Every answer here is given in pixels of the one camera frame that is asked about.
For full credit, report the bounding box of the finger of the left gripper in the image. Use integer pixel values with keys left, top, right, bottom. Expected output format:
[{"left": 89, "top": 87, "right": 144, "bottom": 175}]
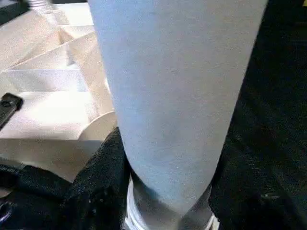
[{"left": 0, "top": 93, "right": 24, "bottom": 130}]

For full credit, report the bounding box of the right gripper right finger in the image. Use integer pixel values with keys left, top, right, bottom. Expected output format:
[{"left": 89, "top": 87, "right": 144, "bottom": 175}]
[{"left": 209, "top": 139, "right": 300, "bottom": 230}]

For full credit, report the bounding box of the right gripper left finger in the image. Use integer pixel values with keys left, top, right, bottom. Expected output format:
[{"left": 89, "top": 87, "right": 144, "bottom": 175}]
[{"left": 62, "top": 127, "right": 133, "bottom": 230}]

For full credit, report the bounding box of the black work mat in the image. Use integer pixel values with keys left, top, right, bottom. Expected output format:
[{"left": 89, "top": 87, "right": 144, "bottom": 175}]
[{"left": 0, "top": 0, "right": 307, "bottom": 230}]

